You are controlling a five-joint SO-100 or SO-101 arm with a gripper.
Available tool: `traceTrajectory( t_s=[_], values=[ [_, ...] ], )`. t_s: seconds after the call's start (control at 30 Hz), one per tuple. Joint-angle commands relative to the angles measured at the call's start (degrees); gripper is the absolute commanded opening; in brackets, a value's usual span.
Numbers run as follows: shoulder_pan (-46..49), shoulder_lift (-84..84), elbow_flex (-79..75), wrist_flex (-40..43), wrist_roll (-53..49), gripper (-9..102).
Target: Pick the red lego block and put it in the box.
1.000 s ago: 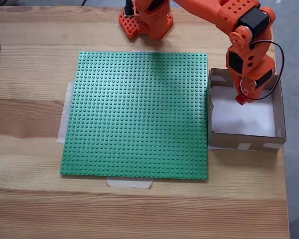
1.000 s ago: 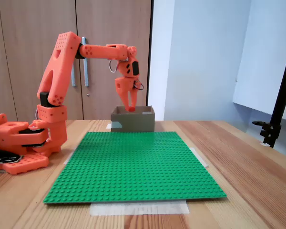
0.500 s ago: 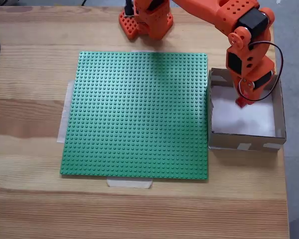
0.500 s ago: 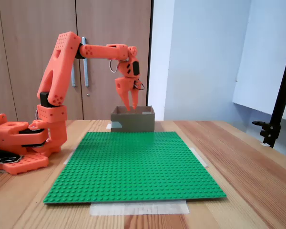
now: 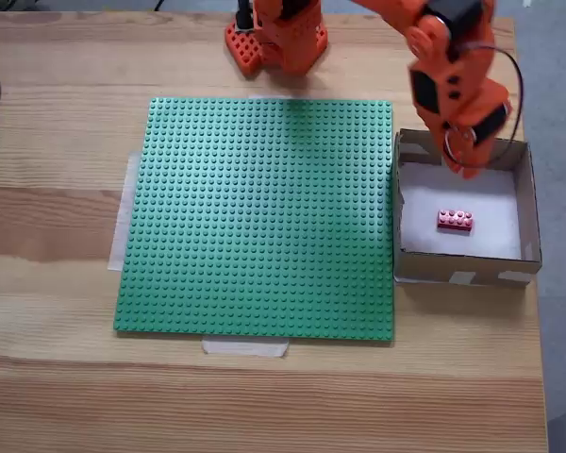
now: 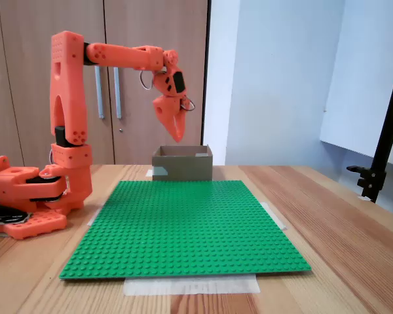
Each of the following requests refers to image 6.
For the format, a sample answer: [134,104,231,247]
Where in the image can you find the metal cabinet handle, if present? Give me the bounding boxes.
[113,67,122,119]
[94,65,105,119]

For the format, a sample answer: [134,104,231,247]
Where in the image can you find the green lego baseplate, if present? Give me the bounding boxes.
[58,179,312,281]

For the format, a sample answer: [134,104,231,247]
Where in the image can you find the open cardboard box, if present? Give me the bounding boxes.
[151,145,214,182]

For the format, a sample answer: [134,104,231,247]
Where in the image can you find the black stand with clamp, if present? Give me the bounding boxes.
[346,32,393,203]

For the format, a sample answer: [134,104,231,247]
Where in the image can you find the brown wooden cabinet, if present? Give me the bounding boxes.
[0,0,211,166]

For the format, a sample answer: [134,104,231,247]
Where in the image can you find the white panel board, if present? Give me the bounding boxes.
[320,0,393,169]

